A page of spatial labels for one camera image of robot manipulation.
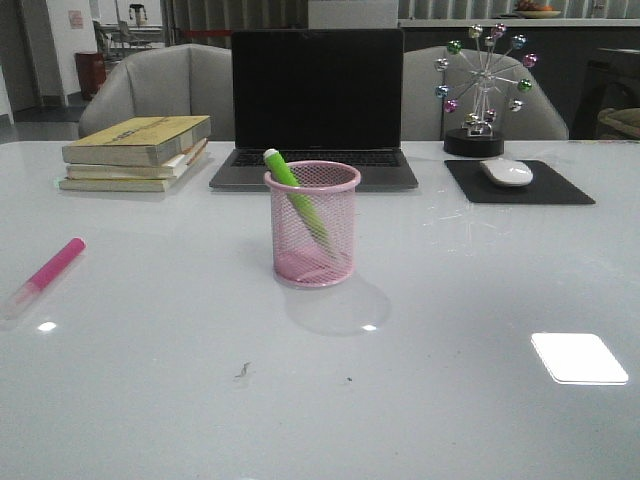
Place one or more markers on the green highlighter pen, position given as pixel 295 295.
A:
pixel 301 202

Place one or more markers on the pink highlighter pen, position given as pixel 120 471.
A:
pixel 30 290

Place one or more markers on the pink mesh pen holder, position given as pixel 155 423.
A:
pixel 298 259

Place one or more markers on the grey laptop computer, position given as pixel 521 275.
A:
pixel 318 94

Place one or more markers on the middle white book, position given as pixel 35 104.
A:
pixel 172 169

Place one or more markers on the bottom pale book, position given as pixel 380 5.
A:
pixel 124 185

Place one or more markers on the top yellow book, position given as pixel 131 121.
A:
pixel 139 141

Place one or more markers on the white computer mouse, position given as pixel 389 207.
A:
pixel 506 172

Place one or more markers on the right grey armchair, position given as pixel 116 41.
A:
pixel 422 116

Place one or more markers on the grey armchair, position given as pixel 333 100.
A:
pixel 188 79
pixel 422 116

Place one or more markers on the left grey armchair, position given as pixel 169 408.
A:
pixel 188 79

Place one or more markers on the white box behind laptop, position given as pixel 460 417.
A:
pixel 352 14

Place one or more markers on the ferris wheel desk ornament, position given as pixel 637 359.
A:
pixel 481 75

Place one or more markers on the black mouse pad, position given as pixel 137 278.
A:
pixel 547 187

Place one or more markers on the red trash bin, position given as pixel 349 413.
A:
pixel 91 71

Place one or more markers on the fruit bowl on counter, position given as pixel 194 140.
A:
pixel 534 10

